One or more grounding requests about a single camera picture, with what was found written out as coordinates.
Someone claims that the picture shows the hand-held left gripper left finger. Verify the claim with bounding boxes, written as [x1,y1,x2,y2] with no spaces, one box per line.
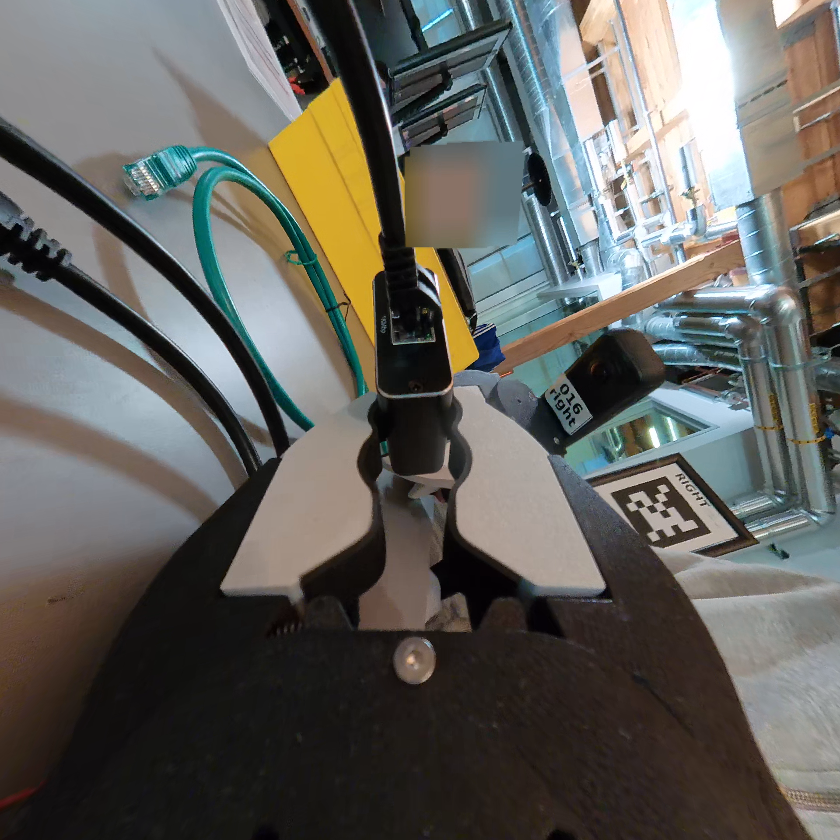
[220,390,395,601]

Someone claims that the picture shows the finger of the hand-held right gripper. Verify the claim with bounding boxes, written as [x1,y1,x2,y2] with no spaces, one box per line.
[360,472,473,632]

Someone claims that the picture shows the person's right forearm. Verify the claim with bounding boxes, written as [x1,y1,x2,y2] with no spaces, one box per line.
[656,548,840,840]

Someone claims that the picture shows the wooden beam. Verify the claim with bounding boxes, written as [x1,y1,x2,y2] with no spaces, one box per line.
[502,243,746,372]

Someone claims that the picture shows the black network cable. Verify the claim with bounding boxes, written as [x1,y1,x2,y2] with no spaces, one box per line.
[0,0,437,481]

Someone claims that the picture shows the black monitor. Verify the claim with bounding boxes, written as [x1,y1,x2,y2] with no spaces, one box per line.
[387,20,513,93]

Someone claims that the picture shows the white printed paper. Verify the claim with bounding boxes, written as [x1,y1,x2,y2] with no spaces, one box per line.
[220,0,303,123]

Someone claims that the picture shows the black network splitter box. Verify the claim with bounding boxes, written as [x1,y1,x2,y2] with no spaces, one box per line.
[373,266,457,477]

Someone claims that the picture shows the yellow plastic bin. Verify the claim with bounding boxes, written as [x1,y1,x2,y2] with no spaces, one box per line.
[268,77,480,368]

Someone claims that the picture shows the silver metal ducts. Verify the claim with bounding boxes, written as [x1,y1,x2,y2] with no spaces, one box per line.
[643,197,829,527]

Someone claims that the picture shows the green network cable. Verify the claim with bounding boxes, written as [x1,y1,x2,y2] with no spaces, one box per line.
[121,146,368,435]

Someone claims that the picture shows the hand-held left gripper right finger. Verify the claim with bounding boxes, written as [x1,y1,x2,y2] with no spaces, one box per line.
[443,386,608,599]

